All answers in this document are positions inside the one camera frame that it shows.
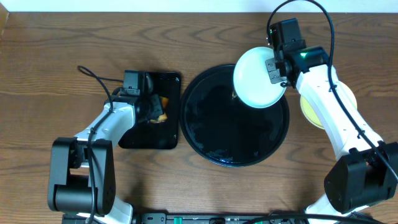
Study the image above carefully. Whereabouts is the orange green scrub sponge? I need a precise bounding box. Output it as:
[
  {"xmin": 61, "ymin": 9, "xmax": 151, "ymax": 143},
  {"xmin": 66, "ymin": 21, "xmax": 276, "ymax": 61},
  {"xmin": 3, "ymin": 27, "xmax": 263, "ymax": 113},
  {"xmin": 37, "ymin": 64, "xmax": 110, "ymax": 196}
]
[{"xmin": 150, "ymin": 96, "xmax": 169, "ymax": 124}]

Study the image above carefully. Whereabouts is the light blue plate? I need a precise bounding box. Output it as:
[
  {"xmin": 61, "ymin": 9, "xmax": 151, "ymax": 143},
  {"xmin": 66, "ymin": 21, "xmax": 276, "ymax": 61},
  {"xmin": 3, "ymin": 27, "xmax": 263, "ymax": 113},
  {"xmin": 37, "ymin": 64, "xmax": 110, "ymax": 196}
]
[{"xmin": 233, "ymin": 47, "xmax": 286, "ymax": 108}]

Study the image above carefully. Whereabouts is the yellow plate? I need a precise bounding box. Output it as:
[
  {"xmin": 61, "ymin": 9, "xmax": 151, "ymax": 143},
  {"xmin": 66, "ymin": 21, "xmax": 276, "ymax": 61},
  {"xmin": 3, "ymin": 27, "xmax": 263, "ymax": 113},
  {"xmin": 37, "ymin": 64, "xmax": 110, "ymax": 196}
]
[{"xmin": 300, "ymin": 82, "xmax": 358, "ymax": 129}]

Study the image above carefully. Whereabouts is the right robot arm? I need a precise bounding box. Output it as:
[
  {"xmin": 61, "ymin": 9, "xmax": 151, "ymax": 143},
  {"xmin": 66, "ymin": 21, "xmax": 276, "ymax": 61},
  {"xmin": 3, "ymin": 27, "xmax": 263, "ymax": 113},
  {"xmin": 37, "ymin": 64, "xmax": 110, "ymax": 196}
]
[{"xmin": 274, "ymin": 47, "xmax": 397, "ymax": 217}]

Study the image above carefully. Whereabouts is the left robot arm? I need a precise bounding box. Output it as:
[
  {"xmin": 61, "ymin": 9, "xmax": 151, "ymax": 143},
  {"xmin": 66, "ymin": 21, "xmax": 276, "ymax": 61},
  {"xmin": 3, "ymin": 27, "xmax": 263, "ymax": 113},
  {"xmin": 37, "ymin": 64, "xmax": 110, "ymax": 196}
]
[{"xmin": 47, "ymin": 94, "xmax": 168, "ymax": 223}]

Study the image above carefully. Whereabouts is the black rectangular tray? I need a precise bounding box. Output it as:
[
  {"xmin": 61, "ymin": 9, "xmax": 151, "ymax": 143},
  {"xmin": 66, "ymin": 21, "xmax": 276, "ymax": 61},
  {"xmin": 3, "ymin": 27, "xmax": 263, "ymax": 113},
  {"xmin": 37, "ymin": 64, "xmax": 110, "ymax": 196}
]
[{"xmin": 113, "ymin": 71, "xmax": 181, "ymax": 149}]

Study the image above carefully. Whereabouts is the round black serving tray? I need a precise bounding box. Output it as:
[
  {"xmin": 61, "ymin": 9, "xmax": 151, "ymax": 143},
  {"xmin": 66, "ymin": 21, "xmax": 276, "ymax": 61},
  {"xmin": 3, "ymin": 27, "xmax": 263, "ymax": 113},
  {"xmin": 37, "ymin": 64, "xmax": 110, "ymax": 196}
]
[{"xmin": 180, "ymin": 64, "xmax": 290, "ymax": 167}]

